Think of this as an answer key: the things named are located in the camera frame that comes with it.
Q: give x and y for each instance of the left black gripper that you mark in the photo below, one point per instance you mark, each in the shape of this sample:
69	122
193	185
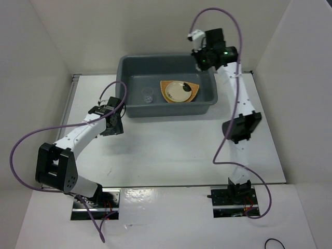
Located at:
117	129

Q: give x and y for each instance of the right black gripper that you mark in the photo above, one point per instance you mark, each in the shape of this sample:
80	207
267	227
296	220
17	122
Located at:
203	66

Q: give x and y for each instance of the cream plate with black pattern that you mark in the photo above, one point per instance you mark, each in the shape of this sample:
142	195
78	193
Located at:
178	91

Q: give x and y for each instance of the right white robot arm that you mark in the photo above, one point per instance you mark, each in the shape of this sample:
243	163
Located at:
244	118

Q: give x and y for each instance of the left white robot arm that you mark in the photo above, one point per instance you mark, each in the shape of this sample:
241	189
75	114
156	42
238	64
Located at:
56	163

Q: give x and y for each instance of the grey plastic bin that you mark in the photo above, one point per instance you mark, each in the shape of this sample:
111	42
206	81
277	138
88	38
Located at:
140	71

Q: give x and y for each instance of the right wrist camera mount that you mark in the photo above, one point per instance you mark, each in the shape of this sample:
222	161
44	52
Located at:
198	39

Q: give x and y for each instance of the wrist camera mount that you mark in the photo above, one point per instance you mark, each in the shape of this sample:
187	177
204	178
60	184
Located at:
103	102
198	39

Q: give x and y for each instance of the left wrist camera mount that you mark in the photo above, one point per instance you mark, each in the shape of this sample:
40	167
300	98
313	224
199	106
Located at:
103	102

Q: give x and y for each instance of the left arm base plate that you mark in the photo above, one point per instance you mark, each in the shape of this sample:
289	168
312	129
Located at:
108	207

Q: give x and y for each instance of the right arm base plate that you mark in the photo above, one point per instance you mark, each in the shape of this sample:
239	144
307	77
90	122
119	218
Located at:
223	205

